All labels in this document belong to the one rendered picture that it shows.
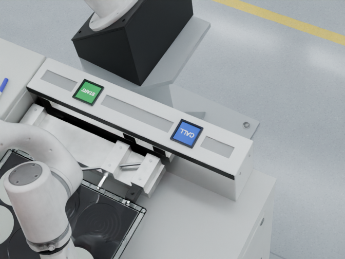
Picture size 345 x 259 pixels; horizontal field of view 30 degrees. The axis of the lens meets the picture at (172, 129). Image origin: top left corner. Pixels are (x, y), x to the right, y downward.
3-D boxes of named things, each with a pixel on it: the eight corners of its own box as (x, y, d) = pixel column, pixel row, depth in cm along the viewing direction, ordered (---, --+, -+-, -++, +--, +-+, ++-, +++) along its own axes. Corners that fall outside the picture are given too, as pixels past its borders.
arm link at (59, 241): (67, 240, 117) (72, 251, 119) (68, 207, 124) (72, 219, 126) (22, 249, 117) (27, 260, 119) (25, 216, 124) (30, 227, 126)
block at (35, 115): (29, 139, 155) (25, 133, 153) (18, 134, 157) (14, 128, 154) (47, 113, 159) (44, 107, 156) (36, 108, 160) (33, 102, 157)
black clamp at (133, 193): (134, 204, 144) (132, 200, 142) (126, 200, 145) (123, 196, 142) (141, 191, 145) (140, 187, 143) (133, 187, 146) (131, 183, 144)
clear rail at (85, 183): (145, 216, 142) (144, 213, 140) (8, 151, 153) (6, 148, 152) (148, 210, 142) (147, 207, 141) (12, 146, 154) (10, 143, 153)
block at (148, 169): (145, 192, 145) (142, 187, 143) (132, 186, 146) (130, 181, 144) (161, 163, 149) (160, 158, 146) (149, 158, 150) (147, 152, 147)
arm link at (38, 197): (44, 204, 126) (15, 237, 120) (24, 151, 118) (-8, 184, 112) (79, 213, 122) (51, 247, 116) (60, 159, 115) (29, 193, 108)
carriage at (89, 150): (149, 199, 148) (148, 193, 145) (21, 140, 159) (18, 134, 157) (166, 170, 151) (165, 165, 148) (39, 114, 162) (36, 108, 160)
